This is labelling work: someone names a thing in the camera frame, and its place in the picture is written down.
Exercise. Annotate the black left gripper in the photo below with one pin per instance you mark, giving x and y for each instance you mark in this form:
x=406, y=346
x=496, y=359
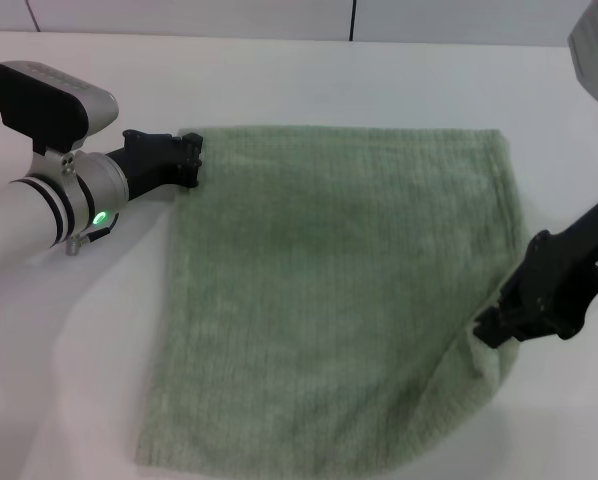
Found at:
x=149, y=162

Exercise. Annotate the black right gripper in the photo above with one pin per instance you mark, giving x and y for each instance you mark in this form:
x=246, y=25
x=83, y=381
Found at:
x=564, y=280

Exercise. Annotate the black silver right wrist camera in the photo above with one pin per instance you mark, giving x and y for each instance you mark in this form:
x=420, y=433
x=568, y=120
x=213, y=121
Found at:
x=596, y=55

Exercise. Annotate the green terry towel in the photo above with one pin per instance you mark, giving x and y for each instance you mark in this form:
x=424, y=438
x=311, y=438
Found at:
x=304, y=300

